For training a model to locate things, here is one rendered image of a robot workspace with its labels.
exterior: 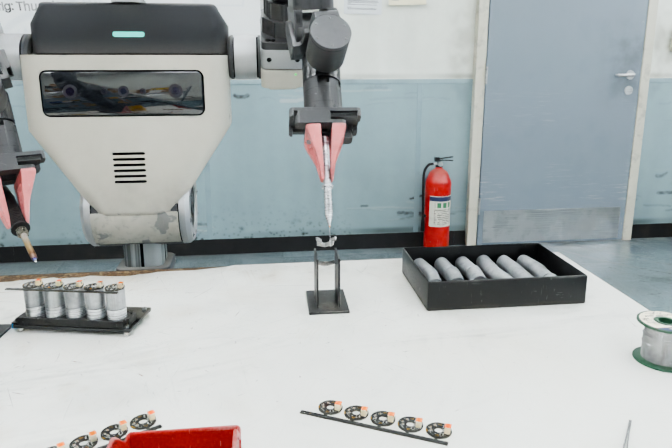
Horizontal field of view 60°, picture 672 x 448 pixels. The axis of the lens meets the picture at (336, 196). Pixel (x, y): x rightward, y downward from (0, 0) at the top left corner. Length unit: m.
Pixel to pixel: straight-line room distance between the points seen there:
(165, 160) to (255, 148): 2.20
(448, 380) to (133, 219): 0.74
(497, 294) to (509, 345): 0.12
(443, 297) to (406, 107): 2.64
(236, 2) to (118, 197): 2.23
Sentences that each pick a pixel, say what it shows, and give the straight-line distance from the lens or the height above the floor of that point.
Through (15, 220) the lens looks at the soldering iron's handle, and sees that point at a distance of 0.94.
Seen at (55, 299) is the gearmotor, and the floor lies 0.80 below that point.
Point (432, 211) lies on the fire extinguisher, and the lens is 3.40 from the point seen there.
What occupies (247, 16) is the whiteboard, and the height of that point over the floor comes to 1.33.
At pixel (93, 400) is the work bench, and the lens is 0.70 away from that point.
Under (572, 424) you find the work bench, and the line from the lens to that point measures 0.66.
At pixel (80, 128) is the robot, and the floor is 0.98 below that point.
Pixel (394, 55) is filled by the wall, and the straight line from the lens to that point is 3.42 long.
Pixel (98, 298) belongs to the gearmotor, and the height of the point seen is 0.80.
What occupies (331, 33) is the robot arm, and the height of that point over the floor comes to 1.14.
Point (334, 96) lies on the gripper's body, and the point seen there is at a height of 1.05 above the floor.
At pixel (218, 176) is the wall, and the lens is 3.40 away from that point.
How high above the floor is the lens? 1.10
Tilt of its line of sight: 13 degrees down
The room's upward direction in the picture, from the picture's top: straight up
